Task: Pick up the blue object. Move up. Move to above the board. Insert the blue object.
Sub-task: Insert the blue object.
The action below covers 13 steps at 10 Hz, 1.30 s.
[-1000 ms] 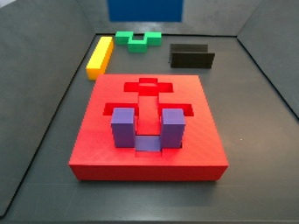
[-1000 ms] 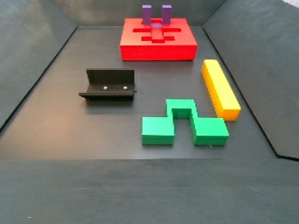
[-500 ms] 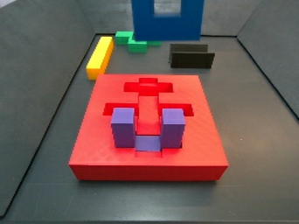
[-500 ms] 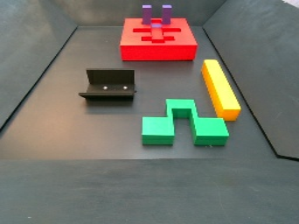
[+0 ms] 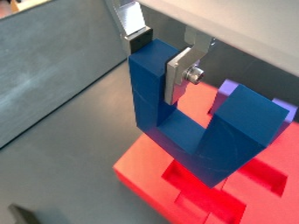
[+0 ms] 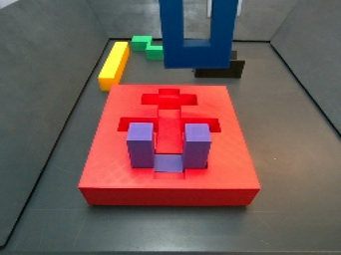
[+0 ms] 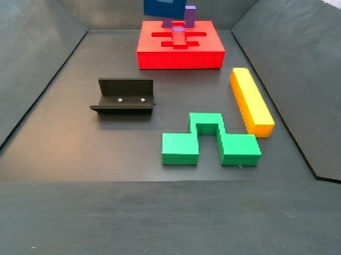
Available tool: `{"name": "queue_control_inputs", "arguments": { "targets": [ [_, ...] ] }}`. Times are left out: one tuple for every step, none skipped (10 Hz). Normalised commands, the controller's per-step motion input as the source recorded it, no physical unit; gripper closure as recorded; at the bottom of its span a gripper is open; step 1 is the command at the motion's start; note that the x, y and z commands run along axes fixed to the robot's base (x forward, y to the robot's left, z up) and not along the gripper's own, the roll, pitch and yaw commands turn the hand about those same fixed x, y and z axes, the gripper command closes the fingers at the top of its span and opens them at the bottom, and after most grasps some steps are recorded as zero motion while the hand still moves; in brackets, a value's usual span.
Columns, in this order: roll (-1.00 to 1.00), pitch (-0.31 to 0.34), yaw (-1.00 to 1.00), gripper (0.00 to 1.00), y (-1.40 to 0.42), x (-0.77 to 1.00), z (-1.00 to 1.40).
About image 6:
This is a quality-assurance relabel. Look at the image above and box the purple U-shaped block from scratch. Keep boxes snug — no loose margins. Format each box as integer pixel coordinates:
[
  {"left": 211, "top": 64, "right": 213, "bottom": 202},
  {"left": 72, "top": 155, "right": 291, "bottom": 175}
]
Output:
[{"left": 127, "top": 123, "right": 211, "bottom": 173}]

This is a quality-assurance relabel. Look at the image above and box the yellow long block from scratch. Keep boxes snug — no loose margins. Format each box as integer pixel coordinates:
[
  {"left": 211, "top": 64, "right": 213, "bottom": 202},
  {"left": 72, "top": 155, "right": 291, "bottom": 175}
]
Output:
[{"left": 98, "top": 42, "right": 130, "bottom": 92}]

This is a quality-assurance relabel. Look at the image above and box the red puzzle board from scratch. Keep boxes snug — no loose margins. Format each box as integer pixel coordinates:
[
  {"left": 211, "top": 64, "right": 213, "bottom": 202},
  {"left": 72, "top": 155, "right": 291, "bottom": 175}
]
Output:
[{"left": 79, "top": 85, "right": 259, "bottom": 206}]

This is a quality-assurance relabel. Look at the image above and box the black block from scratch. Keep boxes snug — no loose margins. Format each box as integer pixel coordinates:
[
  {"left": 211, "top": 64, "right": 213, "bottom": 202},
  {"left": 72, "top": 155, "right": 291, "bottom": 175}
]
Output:
[{"left": 194, "top": 51, "right": 245, "bottom": 79}]

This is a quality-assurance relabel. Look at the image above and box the blue U-shaped block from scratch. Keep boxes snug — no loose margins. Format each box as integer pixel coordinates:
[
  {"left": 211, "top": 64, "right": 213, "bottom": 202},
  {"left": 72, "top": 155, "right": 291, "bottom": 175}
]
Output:
[{"left": 159, "top": 0, "right": 238, "bottom": 69}]

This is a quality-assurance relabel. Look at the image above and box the green stepped block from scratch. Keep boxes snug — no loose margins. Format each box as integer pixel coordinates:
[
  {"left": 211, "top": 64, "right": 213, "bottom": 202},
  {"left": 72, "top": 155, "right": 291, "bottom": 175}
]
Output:
[{"left": 131, "top": 35, "right": 164, "bottom": 60}]

